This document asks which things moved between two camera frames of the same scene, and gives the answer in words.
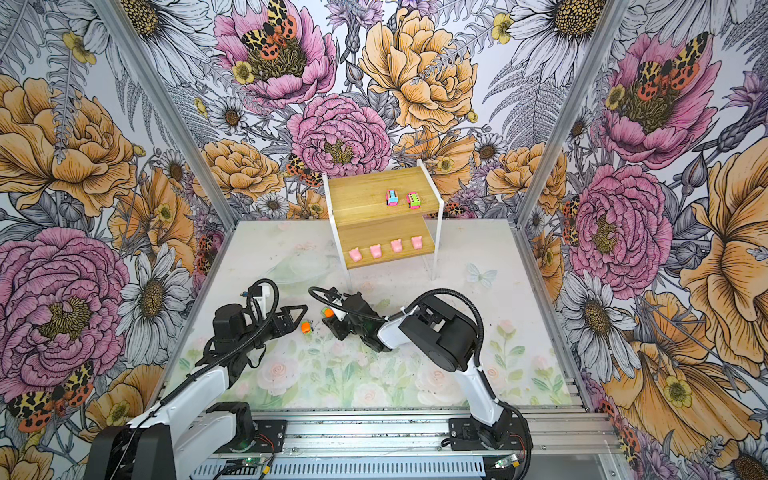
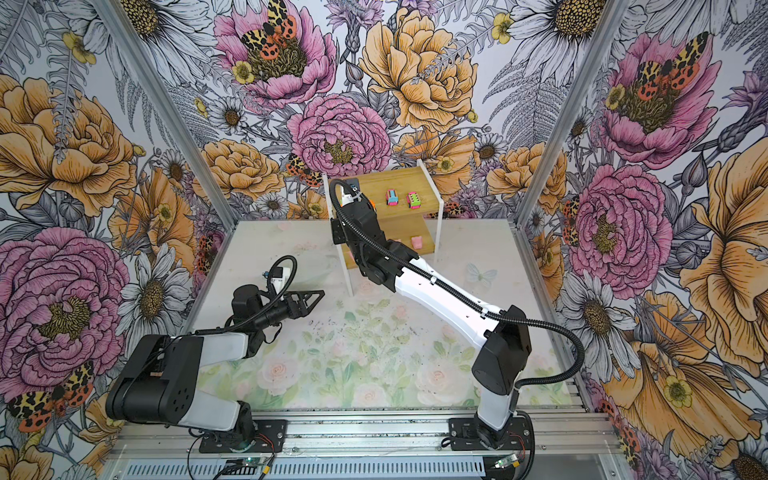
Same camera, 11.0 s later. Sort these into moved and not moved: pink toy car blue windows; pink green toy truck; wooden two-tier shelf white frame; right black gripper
Moved: right black gripper
Not moved: pink toy car blue windows; wooden two-tier shelf white frame; pink green toy truck
